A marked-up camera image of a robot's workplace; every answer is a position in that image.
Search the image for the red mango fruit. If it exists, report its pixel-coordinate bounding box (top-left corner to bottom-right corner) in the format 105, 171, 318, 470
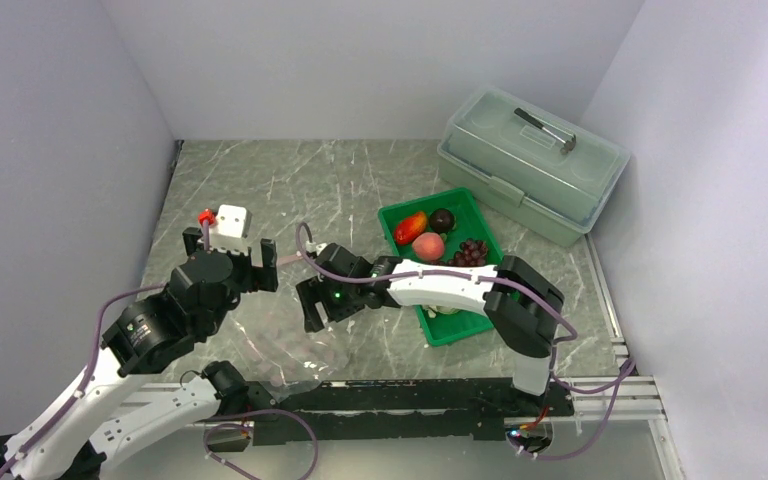
392, 211, 428, 246

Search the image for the pale green lidded storage box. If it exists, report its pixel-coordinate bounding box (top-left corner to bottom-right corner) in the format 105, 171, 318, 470
438, 87, 631, 247

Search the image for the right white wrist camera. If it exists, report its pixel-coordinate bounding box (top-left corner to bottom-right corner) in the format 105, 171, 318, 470
304, 241, 328, 258

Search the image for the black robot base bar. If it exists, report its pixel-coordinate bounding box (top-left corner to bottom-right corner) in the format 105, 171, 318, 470
213, 377, 574, 446

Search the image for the pink peach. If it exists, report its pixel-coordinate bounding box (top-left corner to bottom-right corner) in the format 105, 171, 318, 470
411, 232, 446, 262

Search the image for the clear zip top bag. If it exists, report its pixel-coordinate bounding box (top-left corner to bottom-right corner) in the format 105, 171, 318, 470
221, 250, 359, 399

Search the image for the green plastic tray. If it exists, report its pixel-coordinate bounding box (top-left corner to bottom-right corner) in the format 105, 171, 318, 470
377, 187, 506, 348

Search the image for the purple grape bunch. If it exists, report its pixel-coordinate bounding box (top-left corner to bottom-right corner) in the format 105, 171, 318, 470
447, 238, 489, 267

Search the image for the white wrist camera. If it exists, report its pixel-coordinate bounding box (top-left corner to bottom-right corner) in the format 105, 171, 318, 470
198, 204, 252, 253
304, 241, 328, 258

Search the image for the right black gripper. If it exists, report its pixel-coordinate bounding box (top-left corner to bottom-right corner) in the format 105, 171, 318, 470
297, 274, 365, 332

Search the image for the aluminium frame rail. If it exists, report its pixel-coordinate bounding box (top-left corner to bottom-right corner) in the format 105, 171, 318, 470
117, 237, 685, 479

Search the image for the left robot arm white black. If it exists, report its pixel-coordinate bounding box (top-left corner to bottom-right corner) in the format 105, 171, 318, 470
0, 227, 278, 479

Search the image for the dark purple mangosteen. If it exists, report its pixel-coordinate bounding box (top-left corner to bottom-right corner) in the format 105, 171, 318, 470
428, 208, 457, 235

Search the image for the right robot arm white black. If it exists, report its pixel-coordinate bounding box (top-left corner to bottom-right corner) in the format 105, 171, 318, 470
298, 243, 565, 415

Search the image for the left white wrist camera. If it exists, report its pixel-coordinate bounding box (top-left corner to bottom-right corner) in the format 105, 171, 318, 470
198, 204, 252, 253

